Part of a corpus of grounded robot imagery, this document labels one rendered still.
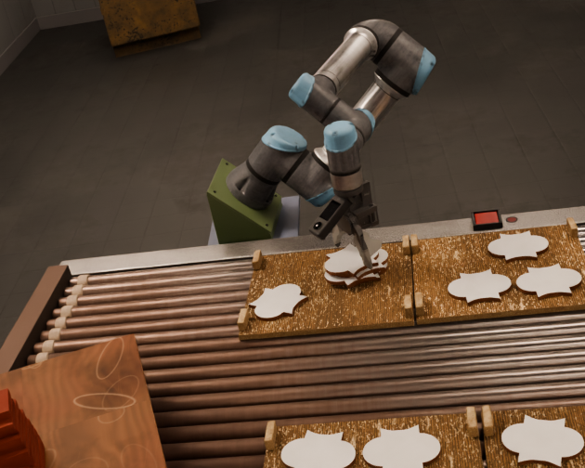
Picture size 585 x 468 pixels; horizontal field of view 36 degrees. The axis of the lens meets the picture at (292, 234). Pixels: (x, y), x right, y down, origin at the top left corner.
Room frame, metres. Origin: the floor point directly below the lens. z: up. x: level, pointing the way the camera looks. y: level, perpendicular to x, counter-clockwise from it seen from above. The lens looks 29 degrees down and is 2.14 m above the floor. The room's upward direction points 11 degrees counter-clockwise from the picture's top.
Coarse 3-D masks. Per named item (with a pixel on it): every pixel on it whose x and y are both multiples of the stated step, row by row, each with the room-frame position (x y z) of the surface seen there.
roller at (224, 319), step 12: (120, 324) 1.90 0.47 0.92; (132, 324) 1.89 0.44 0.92; (144, 324) 1.88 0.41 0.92; (156, 324) 1.87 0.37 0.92; (168, 324) 1.86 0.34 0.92; (180, 324) 1.85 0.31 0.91; (192, 324) 1.85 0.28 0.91; (204, 324) 1.84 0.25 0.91; (216, 324) 1.83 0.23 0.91; (228, 324) 1.83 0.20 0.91; (48, 336) 1.92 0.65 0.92; (60, 336) 1.91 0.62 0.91; (72, 336) 1.90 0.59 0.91; (84, 336) 1.89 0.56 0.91; (96, 336) 1.89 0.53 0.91
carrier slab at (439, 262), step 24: (432, 240) 1.98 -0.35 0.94; (456, 240) 1.95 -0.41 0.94; (480, 240) 1.93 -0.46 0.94; (552, 240) 1.87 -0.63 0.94; (576, 240) 1.85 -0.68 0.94; (432, 264) 1.87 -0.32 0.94; (456, 264) 1.85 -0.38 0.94; (480, 264) 1.83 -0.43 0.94; (504, 264) 1.81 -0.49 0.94; (528, 264) 1.79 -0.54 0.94; (552, 264) 1.77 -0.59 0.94; (576, 264) 1.75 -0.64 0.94; (432, 288) 1.77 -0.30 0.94; (432, 312) 1.67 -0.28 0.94; (456, 312) 1.65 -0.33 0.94; (480, 312) 1.64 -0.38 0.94; (504, 312) 1.62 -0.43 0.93; (528, 312) 1.61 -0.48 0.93
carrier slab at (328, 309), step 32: (288, 256) 2.04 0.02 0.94; (320, 256) 2.01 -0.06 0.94; (256, 288) 1.92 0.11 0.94; (320, 288) 1.86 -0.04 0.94; (352, 288) 1.83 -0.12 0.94; (384, 288) 1.81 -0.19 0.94; (256, 320) 1.78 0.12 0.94; (288, 320) 1.75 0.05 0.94; (320, 320) 1.72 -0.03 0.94; (352, 320) 1.70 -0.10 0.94; (384, 320) 1.67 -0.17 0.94
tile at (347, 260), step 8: (344, 248) 1.95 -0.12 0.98; (352, 248) 1.94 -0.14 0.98; (328, 256) 1.93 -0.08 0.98; (336, 256) 1.92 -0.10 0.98; (344, 256) 1.91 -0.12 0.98; (352, 256) 1.90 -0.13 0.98; (376, 256) 1.89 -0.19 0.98; (328, 264) 1.89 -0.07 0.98; (336, 264) 1.88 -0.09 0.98; (344, 264) 1.88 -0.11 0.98; (352, 264) 1.87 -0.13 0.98; (360, 264) 1.86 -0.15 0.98; (376, 264) 1.86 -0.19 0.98; (328, 272) 1.86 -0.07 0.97; (336, 272) 1.85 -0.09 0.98; (344, 272) 1.84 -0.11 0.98; (352, 272) 1.83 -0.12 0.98
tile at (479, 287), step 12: (468, 276) 1.77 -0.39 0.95; (480, 276) 1.76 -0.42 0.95; (492, 276) 1.75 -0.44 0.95; (504, 276) 1.74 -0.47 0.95; (456, 288) 1.73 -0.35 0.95; (468, 288) 1.72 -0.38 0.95; (480, 288) 1.71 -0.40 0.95; (492, 288) 1.70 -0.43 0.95; (504, 288) 1.69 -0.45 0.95; (468, 300) 1.67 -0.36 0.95; (480, 300) 1.67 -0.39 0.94; (492, 300) 1.67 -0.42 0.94
